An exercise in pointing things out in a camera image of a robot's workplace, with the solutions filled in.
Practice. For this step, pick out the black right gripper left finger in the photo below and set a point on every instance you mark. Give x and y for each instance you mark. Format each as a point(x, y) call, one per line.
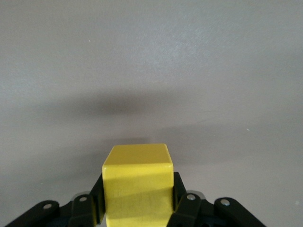
point(82, 210)

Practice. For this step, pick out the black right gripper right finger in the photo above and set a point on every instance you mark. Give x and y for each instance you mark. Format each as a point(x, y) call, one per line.
point(189, 210)

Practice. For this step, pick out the yellow wooden block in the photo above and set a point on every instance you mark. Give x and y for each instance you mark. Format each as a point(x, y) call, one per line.
point(138, 184)

